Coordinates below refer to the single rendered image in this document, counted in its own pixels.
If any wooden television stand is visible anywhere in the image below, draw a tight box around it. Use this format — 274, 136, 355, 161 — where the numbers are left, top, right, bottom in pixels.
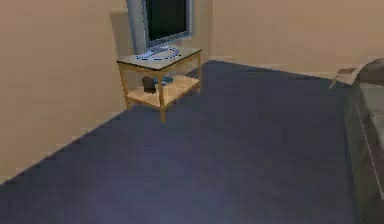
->
116, 47, 203, 124

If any blue flat object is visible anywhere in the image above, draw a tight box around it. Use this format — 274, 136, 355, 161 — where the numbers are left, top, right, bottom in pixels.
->
153, 76, 175, 85

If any black box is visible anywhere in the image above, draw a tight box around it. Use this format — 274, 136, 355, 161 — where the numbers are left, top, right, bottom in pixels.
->
141, 75, 158, 94

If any silver television set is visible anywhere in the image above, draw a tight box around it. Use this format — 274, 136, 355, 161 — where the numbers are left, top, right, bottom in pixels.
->
125, 0, 194, 62

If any beige side table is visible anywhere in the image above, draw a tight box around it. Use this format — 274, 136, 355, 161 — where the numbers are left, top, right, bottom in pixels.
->
328, 67, 358, 90

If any grey sofa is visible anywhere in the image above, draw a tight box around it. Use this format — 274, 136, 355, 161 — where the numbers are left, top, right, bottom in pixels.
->
343, 57, 384, 224

